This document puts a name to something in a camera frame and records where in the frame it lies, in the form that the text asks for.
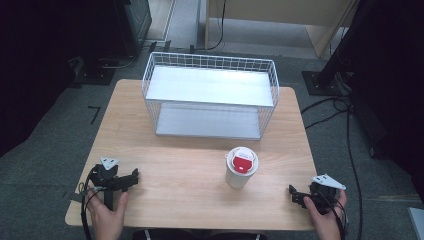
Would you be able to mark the person's left hand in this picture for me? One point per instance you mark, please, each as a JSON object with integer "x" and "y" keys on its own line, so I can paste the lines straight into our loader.
{"x": 106, "y": 220}

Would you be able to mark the dark curtain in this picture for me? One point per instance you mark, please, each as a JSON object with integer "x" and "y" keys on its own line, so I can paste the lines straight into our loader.
{"x": 396, "y": 83}
{"x": 40, "y": 66}

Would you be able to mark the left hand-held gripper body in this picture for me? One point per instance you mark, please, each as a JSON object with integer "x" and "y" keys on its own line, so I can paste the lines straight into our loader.
{"x": 104, "y": 176}

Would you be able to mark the grey tape piece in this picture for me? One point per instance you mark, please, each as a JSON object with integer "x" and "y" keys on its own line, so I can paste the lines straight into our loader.
{"x": 75, "y": 196}

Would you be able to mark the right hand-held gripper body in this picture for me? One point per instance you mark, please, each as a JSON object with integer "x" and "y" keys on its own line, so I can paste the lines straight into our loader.
{"x": 322, "y": 198}

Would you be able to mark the wooden furniture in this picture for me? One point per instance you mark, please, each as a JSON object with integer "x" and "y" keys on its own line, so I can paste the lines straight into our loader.
{"x": 283, "y": 11}

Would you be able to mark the white cup with red lid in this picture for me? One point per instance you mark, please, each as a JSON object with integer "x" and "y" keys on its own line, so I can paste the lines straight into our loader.
{"x": 235, "y": 178}

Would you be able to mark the black stand base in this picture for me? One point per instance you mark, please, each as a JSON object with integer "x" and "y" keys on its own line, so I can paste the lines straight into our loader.
{"x": 95, "y": 75}

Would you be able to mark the person's right hand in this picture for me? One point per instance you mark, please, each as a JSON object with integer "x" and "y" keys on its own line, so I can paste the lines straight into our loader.
{"x": 326, "y": 223}

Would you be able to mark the dark equipment cabinet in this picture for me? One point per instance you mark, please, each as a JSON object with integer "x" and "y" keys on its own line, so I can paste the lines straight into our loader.
{"x": 136, "y": 23}

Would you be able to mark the person's black clothing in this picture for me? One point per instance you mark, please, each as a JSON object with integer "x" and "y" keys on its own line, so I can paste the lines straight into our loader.
{"x": 200, "y": 236}

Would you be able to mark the black stand with base plate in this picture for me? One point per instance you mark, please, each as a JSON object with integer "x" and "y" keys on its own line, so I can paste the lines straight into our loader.
{"x": 336, "y": 60}

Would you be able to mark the pale blue box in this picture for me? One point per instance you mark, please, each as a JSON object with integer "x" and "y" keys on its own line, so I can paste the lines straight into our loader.
{"x": 417, "y": 225}

